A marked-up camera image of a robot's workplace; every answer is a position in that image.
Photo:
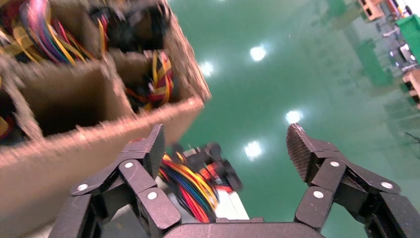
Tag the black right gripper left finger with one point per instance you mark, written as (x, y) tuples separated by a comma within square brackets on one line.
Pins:
[(141, 177)]

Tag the white frame pipe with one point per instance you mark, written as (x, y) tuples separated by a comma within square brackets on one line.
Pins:
[(234, 207)]

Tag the brown pulp divided box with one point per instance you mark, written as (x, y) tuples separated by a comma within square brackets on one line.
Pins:
[(82, 144)]

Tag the black pipe joint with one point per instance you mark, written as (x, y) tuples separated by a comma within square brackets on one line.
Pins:
[(231, 177)]

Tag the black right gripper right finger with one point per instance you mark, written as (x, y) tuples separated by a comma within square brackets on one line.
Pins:
[(331, 170)]

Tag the green plastic bin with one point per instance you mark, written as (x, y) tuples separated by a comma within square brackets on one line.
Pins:
[(411, 33)]

